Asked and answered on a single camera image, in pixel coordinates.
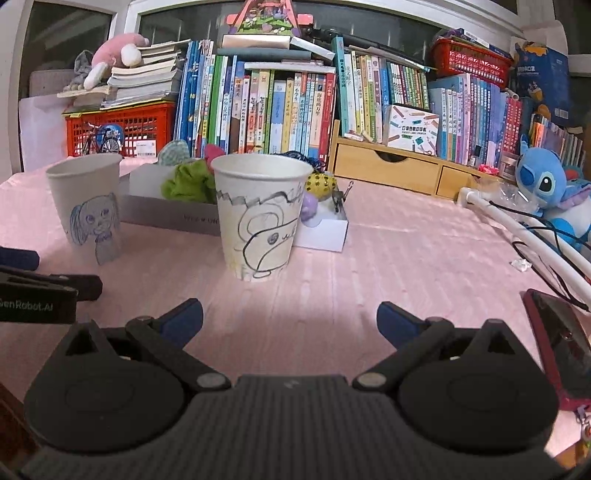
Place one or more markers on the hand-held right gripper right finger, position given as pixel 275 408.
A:
pixel 397 322

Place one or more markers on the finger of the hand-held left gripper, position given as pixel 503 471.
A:
pixel 90 287
pixel 18 259

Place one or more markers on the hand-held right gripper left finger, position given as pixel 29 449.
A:
pixel 182 321

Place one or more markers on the white cardboard box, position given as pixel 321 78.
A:
pixel 152 212

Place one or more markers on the purple plush toy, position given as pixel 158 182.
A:
pixel 309 207

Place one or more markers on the gold sequin plush toy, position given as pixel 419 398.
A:
pixel 321 184

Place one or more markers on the green patterned cloth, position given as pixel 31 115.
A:
pixel 173 152

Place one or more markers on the magenta soft toy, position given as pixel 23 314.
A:
pixel 213 157

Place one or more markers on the pink tablecloth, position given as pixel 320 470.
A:
pixel 392 258

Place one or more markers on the paper cup with blue figure drawing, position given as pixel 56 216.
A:
pixel 87 194

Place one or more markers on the white board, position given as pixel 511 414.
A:
pixel 41 134

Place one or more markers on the paper cup with black line drawing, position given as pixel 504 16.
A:
pixel 258 217

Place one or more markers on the metal binder clip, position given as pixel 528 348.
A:
pixel 339 201

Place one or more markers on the crumpled paper scrap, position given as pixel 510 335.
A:
pixel 521 265

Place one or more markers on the toy bicycle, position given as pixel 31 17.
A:
pixel 111 145

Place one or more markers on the wooden drawer organizer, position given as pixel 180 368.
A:
pixel 369 170

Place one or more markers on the phone in red case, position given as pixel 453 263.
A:
pixel 558 341

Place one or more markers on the clear plastic bag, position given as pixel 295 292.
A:
pixel 503 191

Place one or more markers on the red plastic crate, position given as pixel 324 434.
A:
pixel 147 124

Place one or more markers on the small pink packet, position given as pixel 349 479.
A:
pixel 488 169

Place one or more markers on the small bottle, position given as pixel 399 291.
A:
pixel 475 157

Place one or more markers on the small grey box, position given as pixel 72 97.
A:
pixel 509 166

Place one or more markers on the white box with colourful print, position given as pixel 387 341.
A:
pixel 408 129

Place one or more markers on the blue alien plush toy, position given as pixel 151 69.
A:
pixel 540 177

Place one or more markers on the row of slim paperback books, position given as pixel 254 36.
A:
pixel 461 120

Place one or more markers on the stack of worn books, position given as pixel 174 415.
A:
pixel 143 78

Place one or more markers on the row of tall upright books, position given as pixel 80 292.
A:
pixel 258 106

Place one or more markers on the pink and white plush toy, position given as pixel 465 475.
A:
pixel 115 53

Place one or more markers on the leaning colourful books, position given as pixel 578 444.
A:
pixel 554 143

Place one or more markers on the red plastic basket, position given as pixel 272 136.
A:
pixel 471 60

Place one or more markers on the flat lying books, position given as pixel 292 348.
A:
pixel 272 53

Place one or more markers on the dark blue cardboard box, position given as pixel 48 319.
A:
pixel 545 78

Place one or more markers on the triangular toy house model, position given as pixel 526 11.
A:
pixel 263 18

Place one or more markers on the white pipe frame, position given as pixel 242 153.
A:
pixel 471 196

